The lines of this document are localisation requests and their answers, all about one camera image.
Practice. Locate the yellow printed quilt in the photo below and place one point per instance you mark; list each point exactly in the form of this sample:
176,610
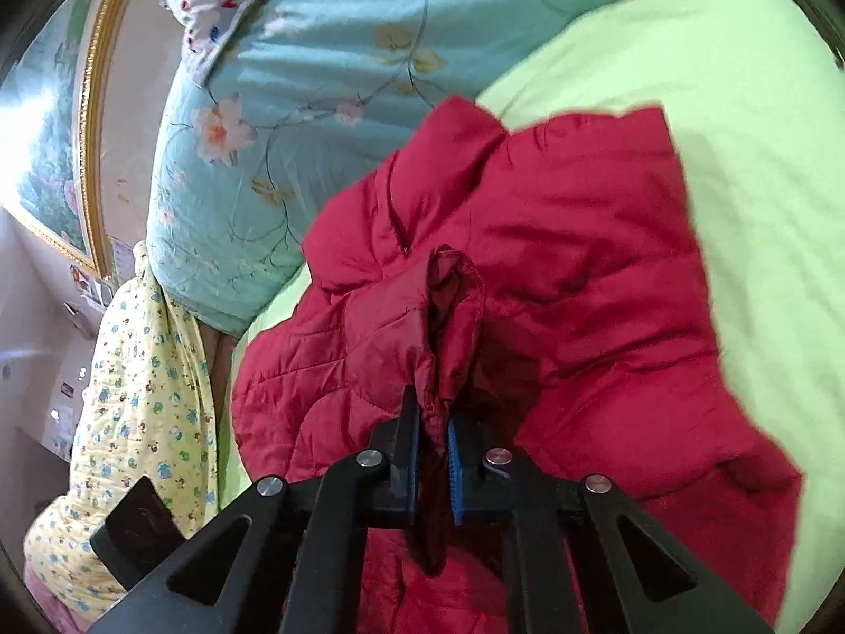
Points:
132,396

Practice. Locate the white floral pillow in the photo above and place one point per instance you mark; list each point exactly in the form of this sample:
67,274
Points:
211,0

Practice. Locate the red quilt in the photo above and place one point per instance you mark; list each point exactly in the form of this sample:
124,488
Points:
561,244

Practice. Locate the green bed sheet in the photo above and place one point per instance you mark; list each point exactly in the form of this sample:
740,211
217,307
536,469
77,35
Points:
726,112

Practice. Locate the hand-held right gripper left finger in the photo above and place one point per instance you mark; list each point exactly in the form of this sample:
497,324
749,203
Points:
413,469

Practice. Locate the gold framed painting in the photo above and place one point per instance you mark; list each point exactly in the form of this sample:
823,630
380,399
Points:
46,145

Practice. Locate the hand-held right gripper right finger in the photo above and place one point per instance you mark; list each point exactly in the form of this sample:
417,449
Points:
455,475

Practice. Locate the wall stickers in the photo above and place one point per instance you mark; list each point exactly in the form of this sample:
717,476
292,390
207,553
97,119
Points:
119,256

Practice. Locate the turquoise floral pillow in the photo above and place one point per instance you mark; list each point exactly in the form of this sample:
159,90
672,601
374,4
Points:
317,46

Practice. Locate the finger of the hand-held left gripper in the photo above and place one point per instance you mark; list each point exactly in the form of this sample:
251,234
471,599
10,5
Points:
142,528

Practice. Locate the pink mattress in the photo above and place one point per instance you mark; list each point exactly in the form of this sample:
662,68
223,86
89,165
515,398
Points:
218,356

